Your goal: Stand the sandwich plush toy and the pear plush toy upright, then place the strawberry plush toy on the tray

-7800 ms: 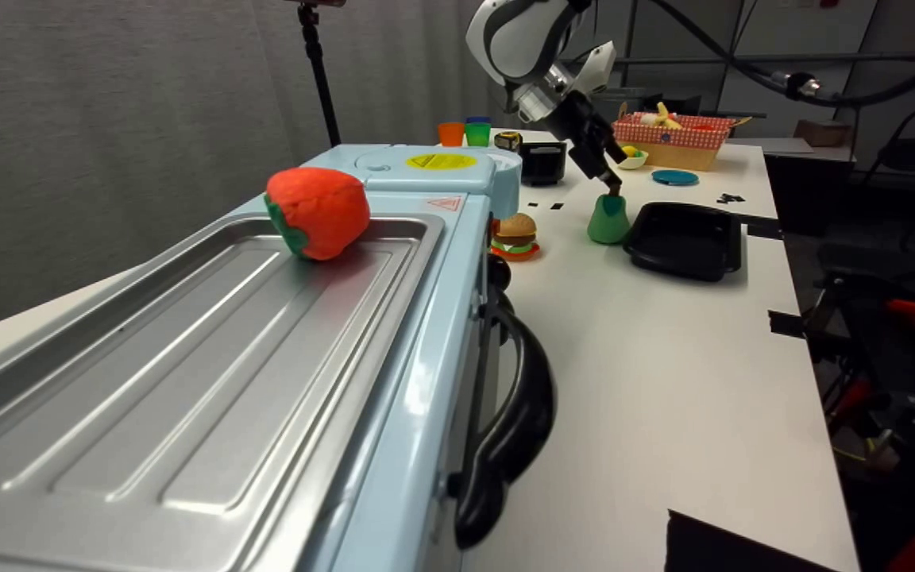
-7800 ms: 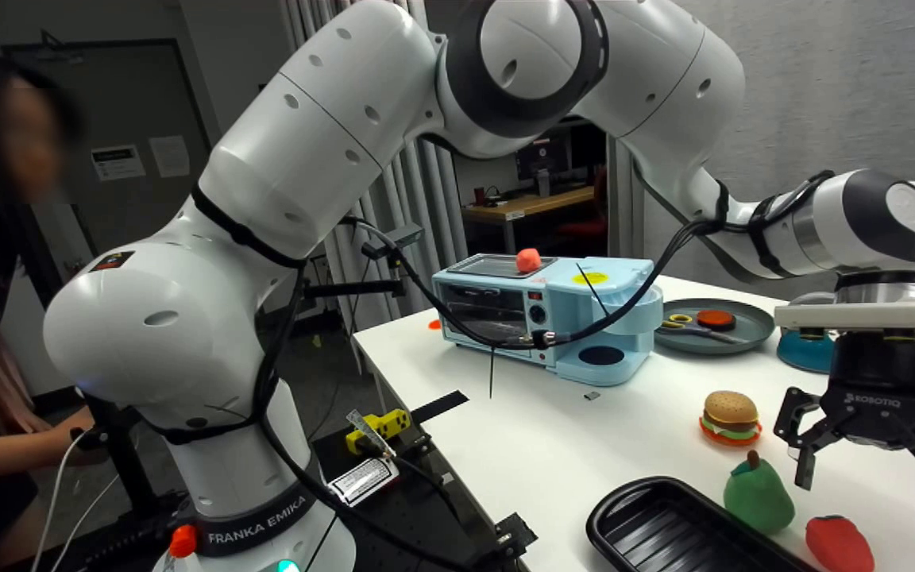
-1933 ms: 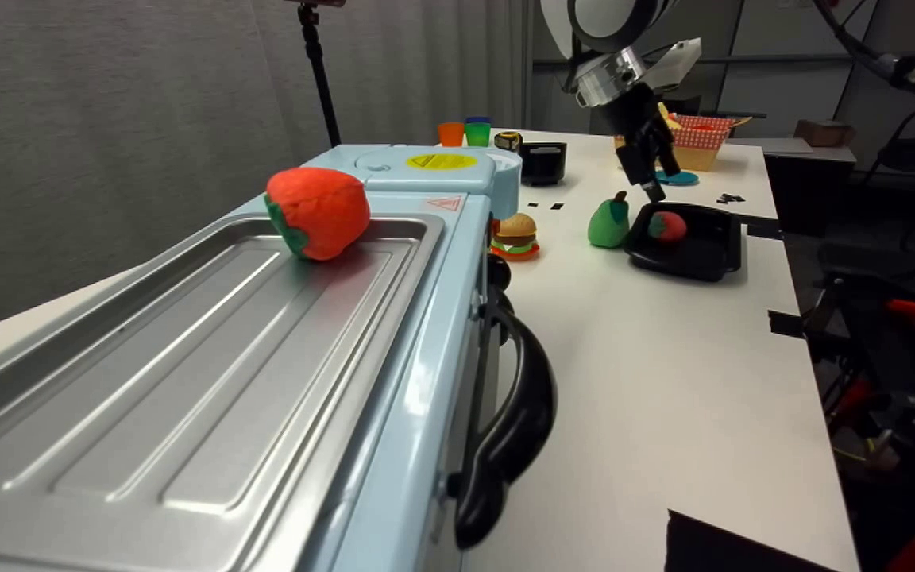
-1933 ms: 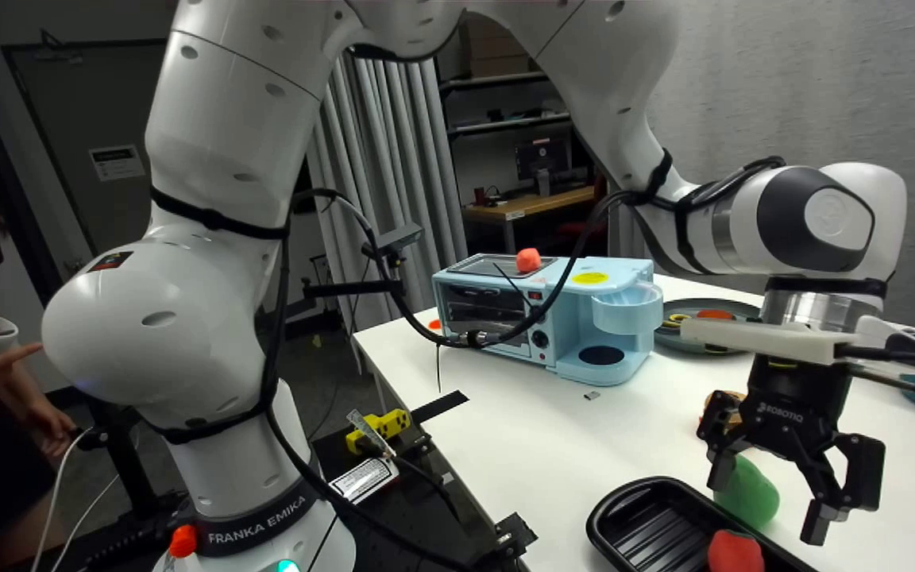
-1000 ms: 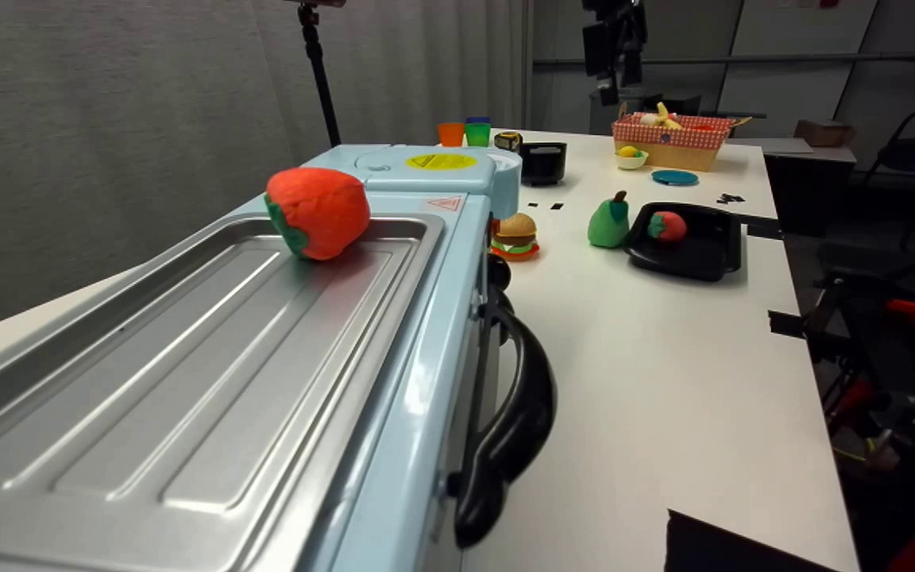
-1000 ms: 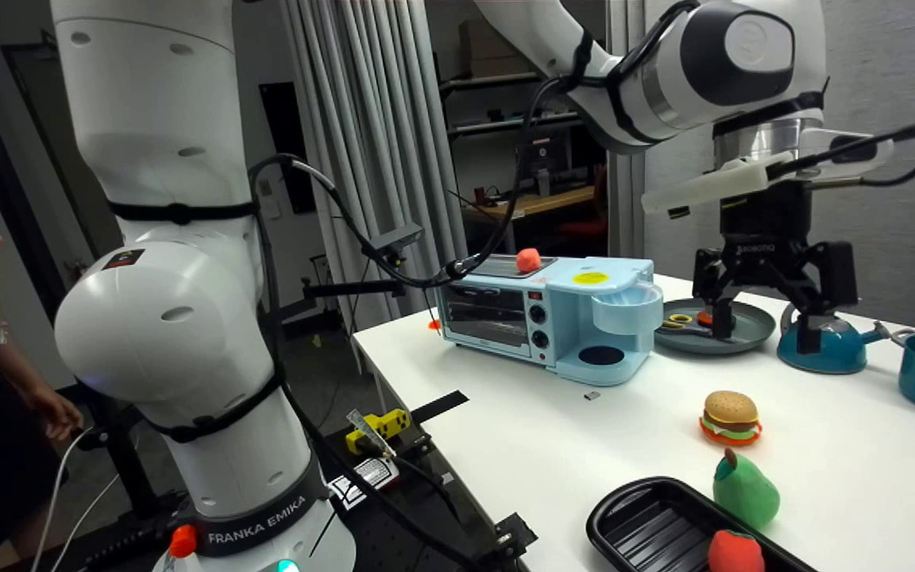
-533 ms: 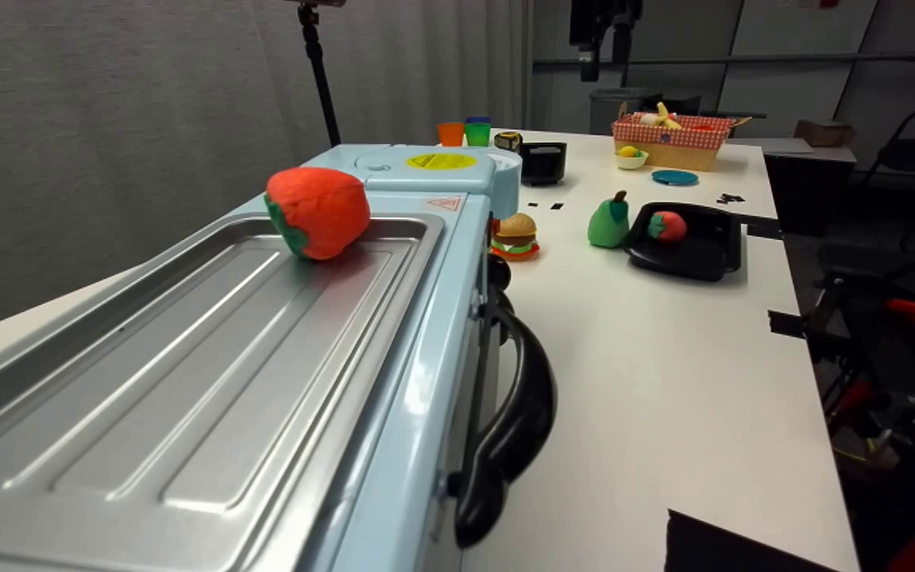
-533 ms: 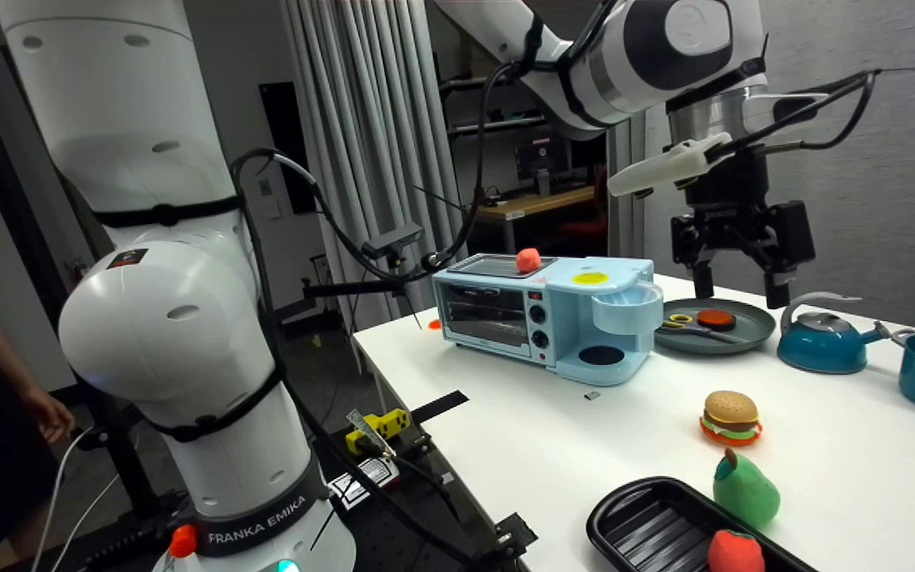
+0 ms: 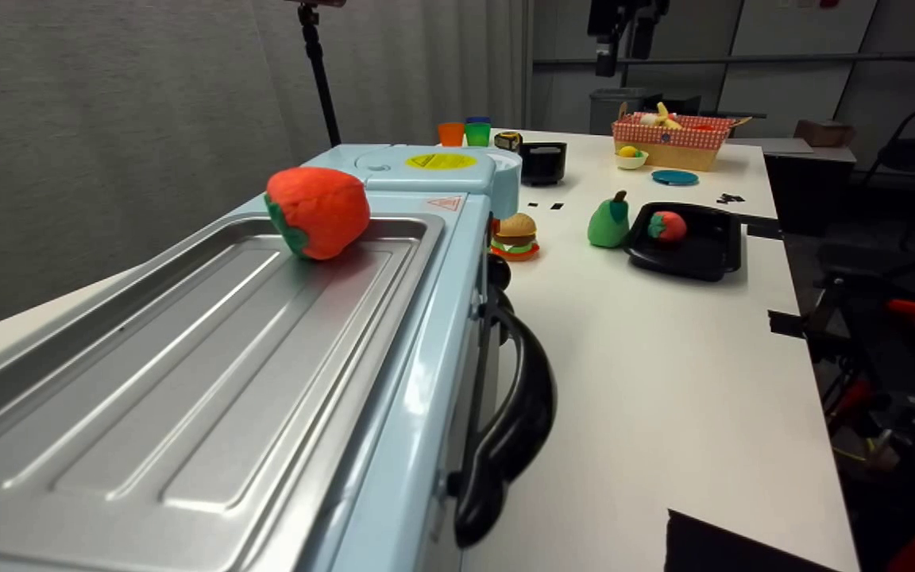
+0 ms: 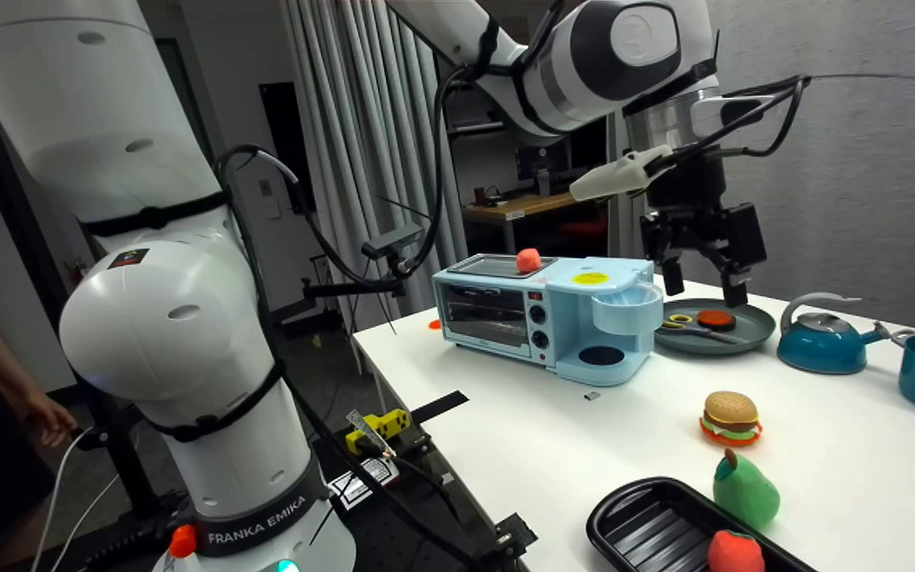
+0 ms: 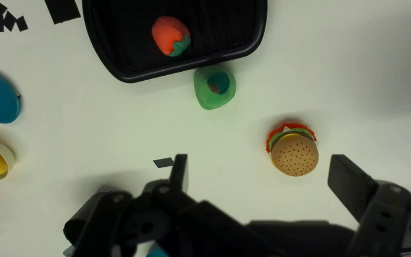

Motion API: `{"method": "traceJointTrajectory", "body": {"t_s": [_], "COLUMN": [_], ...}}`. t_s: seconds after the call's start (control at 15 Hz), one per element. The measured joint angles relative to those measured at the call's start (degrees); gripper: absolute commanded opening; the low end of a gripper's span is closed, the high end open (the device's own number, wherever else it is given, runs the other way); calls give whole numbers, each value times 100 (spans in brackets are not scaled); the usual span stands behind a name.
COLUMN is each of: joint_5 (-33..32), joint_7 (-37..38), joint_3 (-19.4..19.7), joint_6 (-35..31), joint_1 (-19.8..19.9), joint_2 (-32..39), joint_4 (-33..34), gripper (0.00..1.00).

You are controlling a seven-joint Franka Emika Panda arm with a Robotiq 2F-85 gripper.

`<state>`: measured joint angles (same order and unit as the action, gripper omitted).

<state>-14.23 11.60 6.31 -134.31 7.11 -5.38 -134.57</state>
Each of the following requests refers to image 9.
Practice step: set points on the black tape strip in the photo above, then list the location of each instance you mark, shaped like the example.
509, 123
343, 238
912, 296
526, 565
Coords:
790, 324
764, 228

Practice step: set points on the small black tape piece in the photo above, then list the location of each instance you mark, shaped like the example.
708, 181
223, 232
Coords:
538, 205
556, 208
729, 198

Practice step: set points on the orange cup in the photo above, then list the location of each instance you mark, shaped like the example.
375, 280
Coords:
449, 135

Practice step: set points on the black tripod stand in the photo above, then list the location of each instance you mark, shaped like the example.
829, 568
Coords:
317, 76

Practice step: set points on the red checkered basket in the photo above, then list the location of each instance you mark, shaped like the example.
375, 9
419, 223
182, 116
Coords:
667, 147

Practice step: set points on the light blue toy oven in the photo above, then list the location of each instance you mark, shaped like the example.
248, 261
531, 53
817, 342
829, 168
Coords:
214, 403

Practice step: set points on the black plastic tray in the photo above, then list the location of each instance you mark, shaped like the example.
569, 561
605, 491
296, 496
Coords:
706, 255

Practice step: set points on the teal round dish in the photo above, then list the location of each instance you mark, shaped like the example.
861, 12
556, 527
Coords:
674, 179

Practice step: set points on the green cup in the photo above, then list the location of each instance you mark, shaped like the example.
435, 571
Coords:
476, 131

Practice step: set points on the sandwich burger plush toy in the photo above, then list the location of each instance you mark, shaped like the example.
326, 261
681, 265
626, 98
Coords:
514, 238

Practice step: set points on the yellow banana toy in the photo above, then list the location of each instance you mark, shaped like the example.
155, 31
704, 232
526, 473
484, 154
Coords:
667, 116

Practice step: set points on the green pear plush toy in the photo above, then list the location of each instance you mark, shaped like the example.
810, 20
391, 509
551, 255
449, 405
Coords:
609, 223

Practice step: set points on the black cup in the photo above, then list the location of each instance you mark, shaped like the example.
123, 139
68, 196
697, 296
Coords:
542, 162

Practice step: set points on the red strawberry plush toy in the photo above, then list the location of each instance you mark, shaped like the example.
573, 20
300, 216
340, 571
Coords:
667, 228
317, 210

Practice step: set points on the white bowl with yellow toy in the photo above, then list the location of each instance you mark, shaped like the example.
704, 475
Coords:
631, 157

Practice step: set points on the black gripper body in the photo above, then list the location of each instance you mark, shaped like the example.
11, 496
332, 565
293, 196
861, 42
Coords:
626, 14

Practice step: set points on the brown box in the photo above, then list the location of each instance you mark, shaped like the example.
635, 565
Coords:
828, 131

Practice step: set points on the small dark roll toy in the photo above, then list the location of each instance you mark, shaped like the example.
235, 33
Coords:
506, 141

